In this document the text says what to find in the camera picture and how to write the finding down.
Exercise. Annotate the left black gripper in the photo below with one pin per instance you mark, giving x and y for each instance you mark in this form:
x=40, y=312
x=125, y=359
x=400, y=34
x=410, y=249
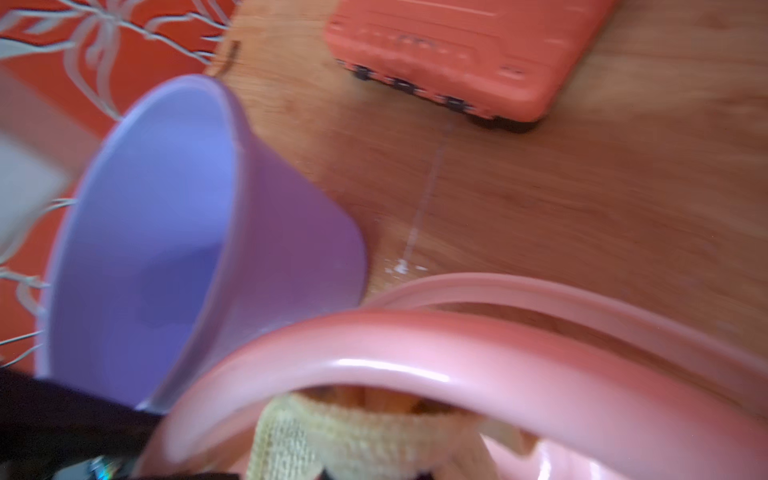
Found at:
x=47, y=427

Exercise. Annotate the yellow stained cloth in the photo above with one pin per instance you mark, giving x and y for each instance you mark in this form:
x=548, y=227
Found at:
x=355, y=432

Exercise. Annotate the pink plastic bucket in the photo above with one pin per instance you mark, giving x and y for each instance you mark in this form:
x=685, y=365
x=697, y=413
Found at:
x=597, y=415

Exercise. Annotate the purple plastic bucket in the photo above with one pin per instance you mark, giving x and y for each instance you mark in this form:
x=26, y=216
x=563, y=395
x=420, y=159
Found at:
x=188, y=237

